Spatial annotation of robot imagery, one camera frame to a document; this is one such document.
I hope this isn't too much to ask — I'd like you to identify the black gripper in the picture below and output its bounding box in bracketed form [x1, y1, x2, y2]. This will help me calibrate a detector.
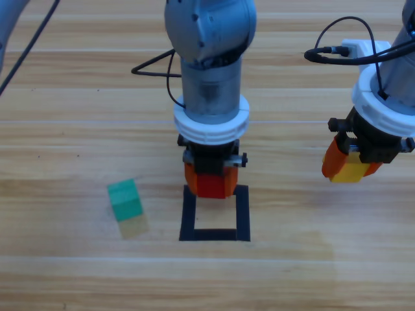
[176, 134, 249, 198]
[321, 106, 415, 179]

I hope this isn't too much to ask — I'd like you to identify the red wooden block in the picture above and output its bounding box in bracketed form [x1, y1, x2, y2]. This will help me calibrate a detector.
[196, 173, 228, 200]

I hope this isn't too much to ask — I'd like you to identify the yellow wooden block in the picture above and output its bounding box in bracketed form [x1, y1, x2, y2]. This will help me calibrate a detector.
[329, 155, 372, 184]

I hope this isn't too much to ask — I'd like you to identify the green wooden block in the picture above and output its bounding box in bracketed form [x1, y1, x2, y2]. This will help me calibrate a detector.
[106, 178, 144, 223]

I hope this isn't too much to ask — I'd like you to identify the black tape square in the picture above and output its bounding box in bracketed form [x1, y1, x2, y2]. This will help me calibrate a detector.
[178, 184, 252, 242]

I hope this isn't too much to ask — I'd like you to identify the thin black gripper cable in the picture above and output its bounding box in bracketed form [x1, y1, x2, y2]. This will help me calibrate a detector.
[316, 16, 390, 100]
[166, 51, 187, 109]

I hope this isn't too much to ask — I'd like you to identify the thick black camera cable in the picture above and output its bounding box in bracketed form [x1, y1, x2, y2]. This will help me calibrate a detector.
[131, 48, 183, 78]
[303, 40, 415, 66]

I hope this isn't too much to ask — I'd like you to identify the long black arm cable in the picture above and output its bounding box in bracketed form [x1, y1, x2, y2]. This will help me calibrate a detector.
[0, 0, 61, 95]

